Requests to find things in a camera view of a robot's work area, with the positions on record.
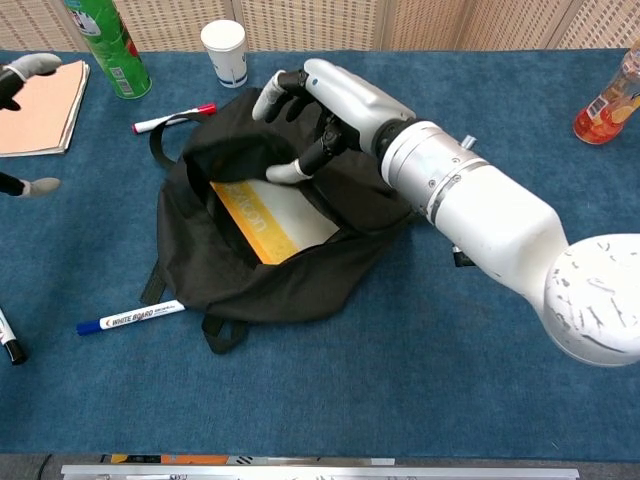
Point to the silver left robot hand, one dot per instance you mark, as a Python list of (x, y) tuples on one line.
[(35, 65)]

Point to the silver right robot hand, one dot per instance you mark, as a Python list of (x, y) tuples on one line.
[(350, 100)]

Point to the white and yellow book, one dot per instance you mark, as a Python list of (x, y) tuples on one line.
[(295, 215)]

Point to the black fabric backpack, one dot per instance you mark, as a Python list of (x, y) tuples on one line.
[(300, 295)]

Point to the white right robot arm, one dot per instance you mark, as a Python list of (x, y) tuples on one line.
[(500, 225)]

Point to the beige paper notebook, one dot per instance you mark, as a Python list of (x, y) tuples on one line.
[(45, 110)]

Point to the woven folding screen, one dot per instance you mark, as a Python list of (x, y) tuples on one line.
[(325, 25)]

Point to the green plastic bottle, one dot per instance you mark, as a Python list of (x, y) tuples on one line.
[(112, 45)]

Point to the red whiteboard marker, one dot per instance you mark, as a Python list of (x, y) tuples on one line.
[(145, 125)]

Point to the white paper cup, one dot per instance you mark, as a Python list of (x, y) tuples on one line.
[(225, 50)]

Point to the orange drink bottle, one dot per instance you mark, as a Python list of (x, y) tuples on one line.
[(600, 120)]

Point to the blue whiteboard marker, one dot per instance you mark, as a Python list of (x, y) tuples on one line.
[(130, 318)]

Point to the black whiteboard marker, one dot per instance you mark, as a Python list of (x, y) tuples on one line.
[(11, 345)]

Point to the blue felt table cover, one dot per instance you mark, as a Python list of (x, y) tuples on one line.
[(350, 400)]

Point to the orange label strip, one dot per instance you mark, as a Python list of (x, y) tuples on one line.
[(190, 459)]

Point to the aluminium profile rail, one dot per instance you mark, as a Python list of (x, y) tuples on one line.
[(320, 472)]

